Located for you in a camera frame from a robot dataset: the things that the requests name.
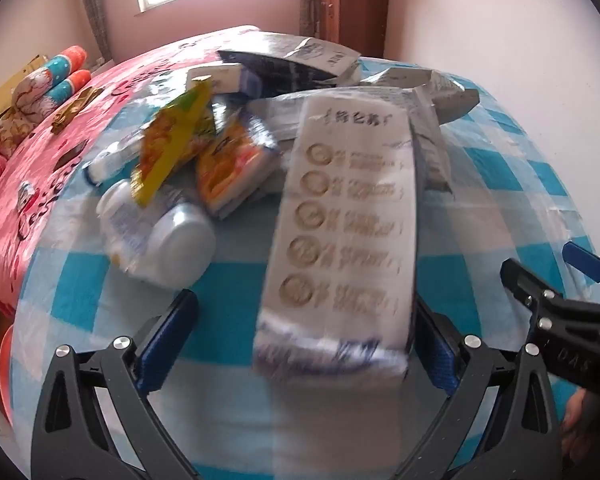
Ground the blue checked tablecloth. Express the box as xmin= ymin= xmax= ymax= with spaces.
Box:
xmin=12 ymin=57 xmax=600 ymax=480

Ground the crushed grey milk carton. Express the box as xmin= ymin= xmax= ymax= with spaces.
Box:
xmin=360 ymin=69 xmax=481 ymax=126

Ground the beige floral pillow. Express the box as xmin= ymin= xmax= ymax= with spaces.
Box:
xmin=0 ymin=105 xmax=36 ymax=156

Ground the orange tissue packet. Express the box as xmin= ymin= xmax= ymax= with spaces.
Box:
xmin=195 ymin=110 xmax=281 ymax=218

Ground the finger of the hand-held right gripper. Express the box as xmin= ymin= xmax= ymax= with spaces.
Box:
xmin=500 ymin=258 xmax=600 ymax=356
xmin=562 ymin=241 xmax=600 ymax=303

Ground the large white plastic bottle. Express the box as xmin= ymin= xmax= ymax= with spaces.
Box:
xmin=96 ymin=180 xmax=217 ymax=288

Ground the pink bed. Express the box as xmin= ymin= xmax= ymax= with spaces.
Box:
xmin=0 ymin=25 xmax=261 ymax=321

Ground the flattened white carton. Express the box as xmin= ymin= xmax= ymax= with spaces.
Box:
xmin=257 ymin=34 xmax=362 ymax=83

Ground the small white bottle blue cap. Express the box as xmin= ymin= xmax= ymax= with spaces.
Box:
xmin=82 ymin=132 xmax=146 ymax=187

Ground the person's right hand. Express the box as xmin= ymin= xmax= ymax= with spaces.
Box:
xmin=562 ymin=390 xmax=600 ymax=443

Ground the yellow headboard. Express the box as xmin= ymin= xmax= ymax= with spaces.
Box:
xmin=0 ymin=55 xmax=48 ymax=126

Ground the brown cloth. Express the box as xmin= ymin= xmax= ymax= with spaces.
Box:
xmin=52 ymin=87 xmax=103 ymax=133

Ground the grey patterned curtain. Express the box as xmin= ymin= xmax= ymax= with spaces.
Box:
xmin=300 ymin=0 xmax=326 ymax=41
xmin=75 ymin=0 xmax=113 ymax=61

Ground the flattened dark blue carton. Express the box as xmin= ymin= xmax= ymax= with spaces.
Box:
xmin=217 ymin=49 xmax=341 ymax=97

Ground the small white packet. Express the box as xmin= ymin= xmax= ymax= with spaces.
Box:
xmin=17 ymin=180 xmax=36 ymax=211

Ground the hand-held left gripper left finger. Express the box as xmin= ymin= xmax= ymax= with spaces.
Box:
xmin=30 ymin=287 xmax=201 ymax=480

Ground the black phone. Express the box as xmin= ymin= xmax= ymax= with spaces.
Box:
xmin=54 ymin=142 xmax=87 ymax=171

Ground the white milk carton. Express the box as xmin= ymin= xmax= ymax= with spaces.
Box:
xmin=252 ymin=91 xmax=421 ymax=386
xmin=247 ymin=85 xmax=453 ymax=193

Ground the yellow snack packet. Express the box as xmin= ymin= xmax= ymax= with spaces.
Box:
xmin=130 ymin=80 xmax=216 ymax=206

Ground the folded floral quilt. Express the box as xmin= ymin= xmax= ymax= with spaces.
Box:
xmin=12 ymin=66 xmax=63 ymax=123

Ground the blue orange bolster pillow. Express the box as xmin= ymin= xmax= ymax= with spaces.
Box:
xmin=45 ymin=45 xmax=88 ymax=86
xmin=50 ymin=69 xmax=92 ymax=103

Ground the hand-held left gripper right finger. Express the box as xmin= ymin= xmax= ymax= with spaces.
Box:
xmin=397 ymin=300 xmax=563 ymax=480

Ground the orange plastic chair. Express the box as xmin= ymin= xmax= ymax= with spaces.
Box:
xmin=0 ymin=325 xmax=18 ymax=426

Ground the brown wooden cabinet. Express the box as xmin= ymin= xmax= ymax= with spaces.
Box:
xmin=317 ymin=0 xmax=391 ymax=58

